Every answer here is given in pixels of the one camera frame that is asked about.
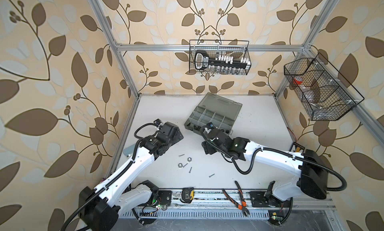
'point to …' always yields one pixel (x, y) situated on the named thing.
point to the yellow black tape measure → (187, 194)
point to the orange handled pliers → (243, 206)
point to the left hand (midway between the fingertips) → (176, 135)
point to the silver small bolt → (190, 170)
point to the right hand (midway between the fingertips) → (208, 142)
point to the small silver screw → (211, 175)
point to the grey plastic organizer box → (215, 108)
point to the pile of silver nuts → (180, 165)
